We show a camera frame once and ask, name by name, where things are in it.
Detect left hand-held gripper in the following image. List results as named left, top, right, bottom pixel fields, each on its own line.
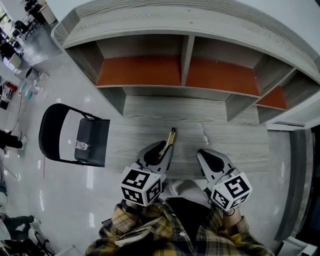
left=120, top=139, right=175, bottom=207

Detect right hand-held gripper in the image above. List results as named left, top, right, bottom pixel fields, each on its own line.
left=196, top=148, right=253, bottom=211

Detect yellow black utility knife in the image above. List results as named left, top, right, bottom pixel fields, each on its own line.
left=159, top=126, right=177, bottom=157

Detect black pen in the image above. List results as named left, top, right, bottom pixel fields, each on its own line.
left=201, top=125, right=210, bottom=146

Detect person's left forearm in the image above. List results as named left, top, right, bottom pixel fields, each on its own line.
left=98, top=199, right=173, bottom=243

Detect person's right forearm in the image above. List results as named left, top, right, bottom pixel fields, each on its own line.
left=197, top=208, right=268, bottom=256

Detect grey wooden desk with shelves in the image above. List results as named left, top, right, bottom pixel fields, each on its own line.
left=104, top=94, right=271, bottom=180

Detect person's legs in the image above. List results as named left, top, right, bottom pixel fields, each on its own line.
left=166, top=178, right=208, bottom=201

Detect black wrist watch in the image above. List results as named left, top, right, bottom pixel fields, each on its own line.
left=122, top=199, right=143, bottom=213

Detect person's torso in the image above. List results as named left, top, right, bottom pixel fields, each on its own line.
left=84, top=197, right=276, bottom=256

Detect clear plastic water bottle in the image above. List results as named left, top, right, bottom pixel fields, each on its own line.
left=74, top=140, right=90, bottom=152

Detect dark glass door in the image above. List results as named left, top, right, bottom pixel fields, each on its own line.
left=273, top=124, right=320, bottom=256

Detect black folding chair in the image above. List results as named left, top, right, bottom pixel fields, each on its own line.
left=38, top=103, right=111, bottom=168

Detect grey wooden shelf unit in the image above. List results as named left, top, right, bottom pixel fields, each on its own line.
left=51, top=0, right=320, bottom=126

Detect scattered paper litter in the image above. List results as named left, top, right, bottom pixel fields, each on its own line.
left=18, top=72, right=49, bottom=99

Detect black office chair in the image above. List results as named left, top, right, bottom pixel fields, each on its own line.
left=24, top=231, right=55, bottom=256

